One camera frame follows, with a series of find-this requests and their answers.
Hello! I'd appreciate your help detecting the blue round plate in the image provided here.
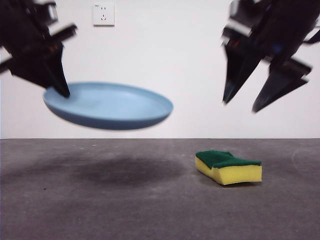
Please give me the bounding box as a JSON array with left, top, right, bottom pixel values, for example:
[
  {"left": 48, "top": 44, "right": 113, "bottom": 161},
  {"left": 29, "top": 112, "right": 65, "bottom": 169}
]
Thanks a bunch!
[{"left": 42, "top": 81, "right": 175, "bottom": 131}]

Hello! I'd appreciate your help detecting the white wall socket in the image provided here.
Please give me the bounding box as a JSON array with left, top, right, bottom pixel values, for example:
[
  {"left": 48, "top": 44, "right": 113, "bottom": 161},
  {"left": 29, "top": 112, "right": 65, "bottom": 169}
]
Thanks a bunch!
[{"left": 92, "top": 3, "right": 116, "bottom": 28}]

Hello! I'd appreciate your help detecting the yellow sponge with green pad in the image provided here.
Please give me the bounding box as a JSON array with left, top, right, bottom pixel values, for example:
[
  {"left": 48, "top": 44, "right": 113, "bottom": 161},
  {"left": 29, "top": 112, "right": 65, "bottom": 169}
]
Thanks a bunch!
[{"left": 195, "top": 149, "right": 263, "bottom": 186}]

